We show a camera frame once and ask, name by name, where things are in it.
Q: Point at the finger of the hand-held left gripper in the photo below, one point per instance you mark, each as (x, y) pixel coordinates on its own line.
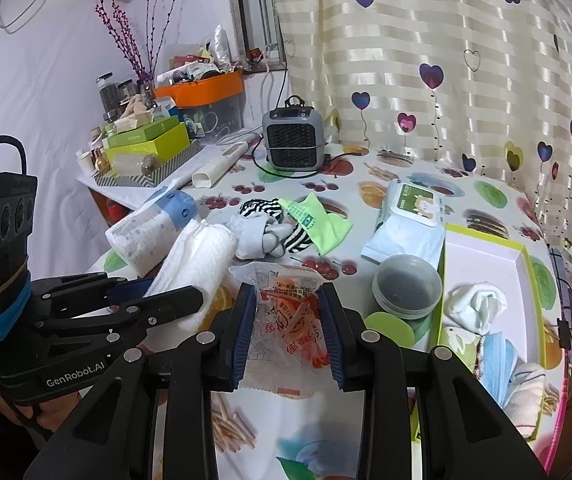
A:
(176, 300)
(131, 287)

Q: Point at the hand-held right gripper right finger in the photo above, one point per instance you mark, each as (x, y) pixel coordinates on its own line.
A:
(331, 340)

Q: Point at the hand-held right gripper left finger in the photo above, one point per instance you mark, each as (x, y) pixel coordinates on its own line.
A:
(245, 340)

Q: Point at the white fluffy towel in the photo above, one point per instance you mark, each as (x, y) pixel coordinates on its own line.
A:
(191, 260)

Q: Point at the clear snack packet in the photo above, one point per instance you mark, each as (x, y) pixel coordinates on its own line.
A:
(286, 325)

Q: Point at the white grey socks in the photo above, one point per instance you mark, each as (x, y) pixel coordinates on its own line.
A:
(253, 237)

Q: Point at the light green cloth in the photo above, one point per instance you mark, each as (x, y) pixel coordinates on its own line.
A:
(326, 230)

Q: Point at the black and white striped sock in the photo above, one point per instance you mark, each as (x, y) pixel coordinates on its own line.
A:
(258, 207)

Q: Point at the green patterned towel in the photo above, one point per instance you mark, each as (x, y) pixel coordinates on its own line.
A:
(458, 350)

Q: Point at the blue face mask pack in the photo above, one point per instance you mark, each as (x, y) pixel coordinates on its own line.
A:
(498, 367)

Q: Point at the shallow lime green box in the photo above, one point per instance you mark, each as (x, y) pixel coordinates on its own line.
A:
(486, 265)

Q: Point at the cream striped towel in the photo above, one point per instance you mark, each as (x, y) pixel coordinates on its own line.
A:
(526, 400)

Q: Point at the person's left hand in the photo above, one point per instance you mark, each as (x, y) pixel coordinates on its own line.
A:
(58, 412)

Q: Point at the grey round lidded container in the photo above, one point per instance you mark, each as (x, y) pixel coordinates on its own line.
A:
(406, 285)

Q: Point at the zigzag patterned tray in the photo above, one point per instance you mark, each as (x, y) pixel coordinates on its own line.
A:
(131, 180)

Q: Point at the white paper roll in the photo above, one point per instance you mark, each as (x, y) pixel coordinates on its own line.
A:
(218, 165)

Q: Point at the green gift boxes stack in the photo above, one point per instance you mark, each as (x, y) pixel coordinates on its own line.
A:
(151, 142)

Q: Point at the food printed tablecloth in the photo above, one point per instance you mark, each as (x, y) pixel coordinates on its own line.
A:
(346, 190)

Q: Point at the wet wipes pack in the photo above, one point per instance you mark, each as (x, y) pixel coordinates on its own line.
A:
(411, 210)

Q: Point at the glass jar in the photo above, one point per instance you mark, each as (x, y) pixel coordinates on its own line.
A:
(106, 95)
(126, 92)

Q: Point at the clear storage box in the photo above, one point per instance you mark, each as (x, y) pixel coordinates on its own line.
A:
(216, 117)

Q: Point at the grey space heater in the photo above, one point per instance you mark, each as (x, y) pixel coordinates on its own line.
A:
(293, 135)

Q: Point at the orange storage bin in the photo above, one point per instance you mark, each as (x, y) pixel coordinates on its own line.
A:
(201, 90)

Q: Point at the purple dried branches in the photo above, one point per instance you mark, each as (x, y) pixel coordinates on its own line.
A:
(131, 40)

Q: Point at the heart printed curtain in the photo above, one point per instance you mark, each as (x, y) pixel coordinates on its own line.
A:
(441, 60)

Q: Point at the window frame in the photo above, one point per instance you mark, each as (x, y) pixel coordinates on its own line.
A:
(256, 5)

